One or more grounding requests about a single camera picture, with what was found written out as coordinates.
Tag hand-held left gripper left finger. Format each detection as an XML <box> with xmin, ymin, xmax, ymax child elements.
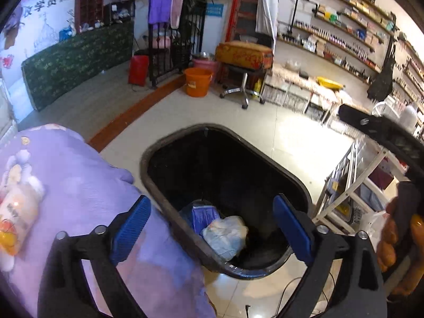
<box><xmin>37</xmin><ymin>195</ymin><xmax>152</xmax><ymax>318</ymax></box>

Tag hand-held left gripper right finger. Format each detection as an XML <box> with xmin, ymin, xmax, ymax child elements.
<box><xmin>272</xmin><ymin>194</ymin><xmax>388</xmax><ymax>318</ymax></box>

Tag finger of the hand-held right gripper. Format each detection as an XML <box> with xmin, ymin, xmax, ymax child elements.
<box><xmin>338</xmin><ymin>104</ymin><xmax>424</xmax><ymax>176</ymax></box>

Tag black trash bin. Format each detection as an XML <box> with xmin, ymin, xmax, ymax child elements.
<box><xmin>140</xmin><ymin>123</ymin><xmax>313</xmax><ymax>280</ymax></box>

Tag person's right hand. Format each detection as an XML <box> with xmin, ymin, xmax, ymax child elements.
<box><xmin>377</xmin><ymin>199</ymin><xmax>424</xmax><ymax>297</ymax></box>

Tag white kettle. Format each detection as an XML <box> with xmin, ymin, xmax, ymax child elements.
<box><xmin>373</xmin><ymin>98</ymin><xmax>401</xmax><ymax>120</ymax></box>

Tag white jar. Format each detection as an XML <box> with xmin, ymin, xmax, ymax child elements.
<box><xmin>399</xmin><ymin>104</ymin><xmax>418</xmax><ymax>133</ymax></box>

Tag black hanging apron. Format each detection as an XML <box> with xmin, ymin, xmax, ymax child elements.
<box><xmin>367</xmin><ymin>45</ymin><xmax>396</xmax><ymax>101</ymax></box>

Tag white metal rack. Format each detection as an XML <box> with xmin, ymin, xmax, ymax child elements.
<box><xmin>311</xmin><ymin>136</ymin><xmax>408</xmax><ymax>236</ymax></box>

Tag purple floral blanket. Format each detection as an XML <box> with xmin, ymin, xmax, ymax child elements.
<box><xmin>0</xmin><ymin>123</ymin><xmax>217</xmax><ymax>318</ymax></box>

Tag yellow tray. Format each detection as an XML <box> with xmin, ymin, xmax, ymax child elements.
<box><xmin>316</xmin><ymin>76</ymin><xmax>345</xmax><ymax>90</ymax></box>

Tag crumpled white plastic bag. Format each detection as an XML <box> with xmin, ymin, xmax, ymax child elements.
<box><xmin>201</xmin><ymin>215</ymin><xmax>249</xmax><ymax>262</ymax></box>

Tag purple snack packet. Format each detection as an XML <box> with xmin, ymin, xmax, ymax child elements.
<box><xmin>192</xmin><ymin>205</ymin><xmax>219</xmax><ymax>236</ymax></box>

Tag white lace covered table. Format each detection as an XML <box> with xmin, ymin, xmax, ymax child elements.
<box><xmin>262</xmin><ymin>63</ymin><xmax>372</xmax><ymax>123</ymax></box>

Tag chrome swivel stool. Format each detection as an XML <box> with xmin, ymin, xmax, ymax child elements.
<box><xmin>219</xmin><ymin>63</ymin><xmax>266</xmax><ymax>109</ymax></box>

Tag orange patterned box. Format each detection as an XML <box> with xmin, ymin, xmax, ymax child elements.
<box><xmin>215</xmin><ymin>41</ymin><xmax>274</xmax><ymax>70</ymax></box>

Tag orange bucket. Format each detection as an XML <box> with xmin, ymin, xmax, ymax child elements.
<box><xmin>184</xmin><ymin>67</ymin><xmax>214</xmax><ymax>98</ymax></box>

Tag white hanging garment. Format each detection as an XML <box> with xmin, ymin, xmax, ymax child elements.
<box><xmin>256</xmin><ymin>0</ymin><xmax>279</xmax><ymax>35</ymax></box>

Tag red ladder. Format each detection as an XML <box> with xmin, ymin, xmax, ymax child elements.
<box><xmin>225</xmin><ymin>0</ymin><xmax>262</xmax><ymax>42</ymax></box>

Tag black iron railing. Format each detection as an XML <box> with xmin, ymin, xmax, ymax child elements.
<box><xmin>147</xmin><ymin>3</ymin><xmax>206</xmax><ymax>88</ymax></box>

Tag green patterned mattress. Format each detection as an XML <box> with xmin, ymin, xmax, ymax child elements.
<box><xmin>20</xmin><ymin>20</ymin><xmax>135</xmax><ymax>111</ymax></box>

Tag pink basin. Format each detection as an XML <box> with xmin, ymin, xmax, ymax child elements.
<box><xmin>192</xmin><ymin>58</ymin><xmax>219</xmax><ymax>75</ymax></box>

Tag black display box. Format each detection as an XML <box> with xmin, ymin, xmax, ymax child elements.
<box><xmin>104</xmin><ymin>0</ymin><xmax>136</xmax><ymax>25</ymax></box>

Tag pink towel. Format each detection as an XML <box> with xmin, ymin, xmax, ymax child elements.
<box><xmin>170</xmin><ymin>0</ymin><xmax>184</xmax><ymax>30</ymax></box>

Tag purple towel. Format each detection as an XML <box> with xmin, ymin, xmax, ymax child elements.
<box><xmin>147</xmin><ymin>0</ymin><xmax>173</xmax><ymax>25</ymax></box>

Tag red wooden cubby shelf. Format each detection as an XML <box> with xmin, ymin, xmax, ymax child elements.
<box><xmin>74</xmin><ymin>0</ymin><xmax>107</xmax><ymax>34</ymax></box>

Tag black power cable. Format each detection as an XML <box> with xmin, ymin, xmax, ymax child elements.
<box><xmin>244</xmin><ymin>276</ymin><xmax>332</xmax><ymax>318</ymax></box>

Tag wall shelves with product bottles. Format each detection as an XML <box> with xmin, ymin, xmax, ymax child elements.
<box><xmin>276</xmin><ymin>0</ymin><xmax>424</xmax><ymax>107</ymax></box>

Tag wall poster with dome drawing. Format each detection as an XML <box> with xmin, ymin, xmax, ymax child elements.
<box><xmin>0</xmin><ymin>0</ymin><xmax>80</xmax><ymax>73</ymax></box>

